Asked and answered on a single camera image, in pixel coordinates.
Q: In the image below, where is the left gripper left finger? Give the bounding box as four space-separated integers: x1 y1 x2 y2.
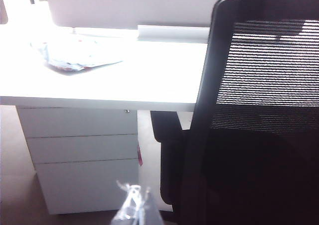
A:
111 180 142 225

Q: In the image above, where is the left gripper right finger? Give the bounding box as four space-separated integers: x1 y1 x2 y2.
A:
141 186 163 225

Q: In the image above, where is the red tag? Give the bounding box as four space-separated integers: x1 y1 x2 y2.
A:
137 145 144 166

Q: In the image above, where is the white drawer cabinet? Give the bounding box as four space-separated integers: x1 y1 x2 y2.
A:
16 106 140 215

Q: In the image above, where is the grey plastic mailer bag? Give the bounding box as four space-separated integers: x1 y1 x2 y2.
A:
29 35 124 73

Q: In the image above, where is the desk partition panel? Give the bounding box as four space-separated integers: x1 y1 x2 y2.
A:
45 0 319 29

